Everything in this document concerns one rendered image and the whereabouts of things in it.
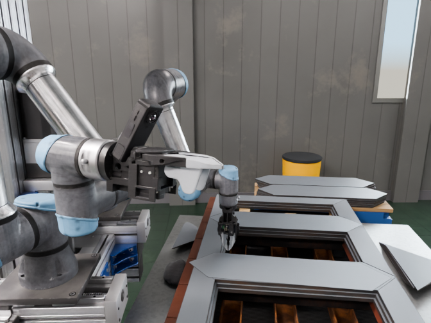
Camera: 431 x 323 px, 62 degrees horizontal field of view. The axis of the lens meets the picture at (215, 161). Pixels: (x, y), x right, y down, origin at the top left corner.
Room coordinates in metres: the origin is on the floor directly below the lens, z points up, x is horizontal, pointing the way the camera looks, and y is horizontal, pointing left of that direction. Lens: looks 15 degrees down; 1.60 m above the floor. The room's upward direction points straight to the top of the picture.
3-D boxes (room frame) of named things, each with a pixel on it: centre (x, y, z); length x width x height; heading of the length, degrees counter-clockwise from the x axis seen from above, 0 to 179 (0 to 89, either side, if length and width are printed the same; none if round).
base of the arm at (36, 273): (0.89, 0.46, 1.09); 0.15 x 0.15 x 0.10
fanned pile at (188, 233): (1.80, 0.13, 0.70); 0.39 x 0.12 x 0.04; 173
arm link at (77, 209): (0.68, 0.27, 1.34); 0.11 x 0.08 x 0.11; 156
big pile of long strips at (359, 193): (2.18, -0.65, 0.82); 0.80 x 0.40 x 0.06; 83
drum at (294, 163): (3.72, -0.92, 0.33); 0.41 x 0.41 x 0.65
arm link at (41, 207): (0.88, 0.46, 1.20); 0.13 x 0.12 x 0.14; 156
